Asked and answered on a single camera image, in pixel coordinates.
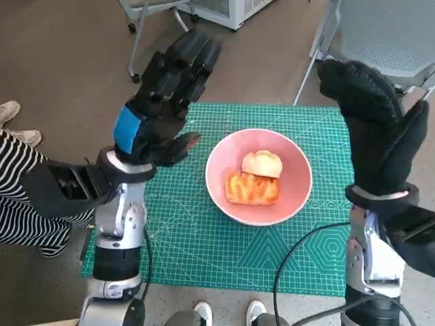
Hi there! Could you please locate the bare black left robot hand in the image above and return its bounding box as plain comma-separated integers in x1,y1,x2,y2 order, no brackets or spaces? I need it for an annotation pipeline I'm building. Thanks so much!
112,29,222,167

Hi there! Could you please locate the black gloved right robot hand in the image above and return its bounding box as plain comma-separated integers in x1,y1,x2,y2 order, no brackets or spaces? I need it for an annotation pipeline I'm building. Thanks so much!
317,59,430,196

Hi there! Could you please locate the pink bowl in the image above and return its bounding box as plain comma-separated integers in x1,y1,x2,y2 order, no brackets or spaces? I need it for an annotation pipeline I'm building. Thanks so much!
205,128,313,227

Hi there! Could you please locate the round toy bread bun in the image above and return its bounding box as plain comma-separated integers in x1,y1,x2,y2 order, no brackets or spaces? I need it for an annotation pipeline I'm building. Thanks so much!
241,149,283,179

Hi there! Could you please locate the long striped toy bread loaf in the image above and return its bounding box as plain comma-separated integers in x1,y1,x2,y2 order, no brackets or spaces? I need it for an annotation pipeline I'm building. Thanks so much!
224,170,281,205

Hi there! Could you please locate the grey chair on casters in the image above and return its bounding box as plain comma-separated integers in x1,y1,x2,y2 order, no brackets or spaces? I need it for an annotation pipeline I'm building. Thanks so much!
118,0,200,84

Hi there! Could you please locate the grey mesh chair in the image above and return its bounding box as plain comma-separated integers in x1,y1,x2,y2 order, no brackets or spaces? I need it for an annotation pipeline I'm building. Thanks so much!
292,0,435,106

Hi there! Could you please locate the green cutting mat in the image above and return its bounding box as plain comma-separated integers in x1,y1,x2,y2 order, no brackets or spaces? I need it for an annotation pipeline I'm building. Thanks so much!
80,101,354,297

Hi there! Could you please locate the person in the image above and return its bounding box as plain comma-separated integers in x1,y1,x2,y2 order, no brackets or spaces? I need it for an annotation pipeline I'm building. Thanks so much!
0,101,42,149
0,130,94,258

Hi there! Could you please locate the robot right leg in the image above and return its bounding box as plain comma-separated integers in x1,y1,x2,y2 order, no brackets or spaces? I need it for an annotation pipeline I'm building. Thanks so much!
246,300,290,326

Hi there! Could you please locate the robot leg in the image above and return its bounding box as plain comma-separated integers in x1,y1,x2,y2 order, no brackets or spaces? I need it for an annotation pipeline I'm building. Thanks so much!
164,301,213,326
246,300,290,326

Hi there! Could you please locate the robot left leg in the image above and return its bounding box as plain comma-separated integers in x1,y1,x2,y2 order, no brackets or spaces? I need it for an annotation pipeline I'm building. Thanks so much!
164,301,213,326

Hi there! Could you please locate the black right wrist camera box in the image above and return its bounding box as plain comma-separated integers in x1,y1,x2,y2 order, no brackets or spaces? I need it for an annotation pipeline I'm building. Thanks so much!
382,203,435,278

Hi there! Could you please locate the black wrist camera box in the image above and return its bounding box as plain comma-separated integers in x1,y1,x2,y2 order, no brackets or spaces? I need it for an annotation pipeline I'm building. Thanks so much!
23,161,113,220
382,203,435,278

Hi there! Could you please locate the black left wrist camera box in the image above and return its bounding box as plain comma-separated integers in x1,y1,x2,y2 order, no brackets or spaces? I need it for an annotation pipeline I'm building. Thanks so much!
23,161,113,220

